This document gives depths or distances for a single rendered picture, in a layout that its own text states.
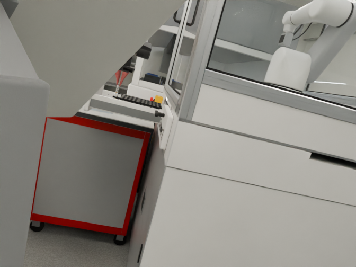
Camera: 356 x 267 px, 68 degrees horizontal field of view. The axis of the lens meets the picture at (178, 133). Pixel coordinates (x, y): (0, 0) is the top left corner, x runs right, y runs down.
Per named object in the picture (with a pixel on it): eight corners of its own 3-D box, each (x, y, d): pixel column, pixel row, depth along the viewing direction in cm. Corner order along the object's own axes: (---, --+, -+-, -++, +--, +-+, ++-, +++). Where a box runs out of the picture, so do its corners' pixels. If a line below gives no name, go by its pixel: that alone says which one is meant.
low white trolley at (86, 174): (20, 234, 146) (39, 101, 130) (59, 186, 206) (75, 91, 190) (124, 250, 154) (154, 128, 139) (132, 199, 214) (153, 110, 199)
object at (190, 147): (165, 165, 75) (177, 117, 72) (158, 111, 174) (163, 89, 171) (435, 222, 89) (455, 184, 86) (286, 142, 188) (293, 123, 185)
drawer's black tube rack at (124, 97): (109, 109, 116) (112, 95, 114) (115, 105, 133) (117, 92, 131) (158, 121, 119) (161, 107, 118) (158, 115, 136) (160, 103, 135)
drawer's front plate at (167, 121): (159, 149, 83) (168, 116, 81) (158, 129, 111) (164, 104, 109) (165, 150, 84) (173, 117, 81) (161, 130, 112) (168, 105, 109)
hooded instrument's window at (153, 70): (130, 83, 202) (143, 23, 193) (140, 77, 375) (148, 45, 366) (265, 118, 219) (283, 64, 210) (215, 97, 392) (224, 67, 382)
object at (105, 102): (89, 107, 111) (91, 93, 110) (100, 100, 136) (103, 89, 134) (180, 128, 117) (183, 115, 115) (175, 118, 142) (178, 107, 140)
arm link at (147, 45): (130, 21, 112) (128, 32, 106) (156, 30, 115) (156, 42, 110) (123, 44, 120) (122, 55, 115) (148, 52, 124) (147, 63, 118)
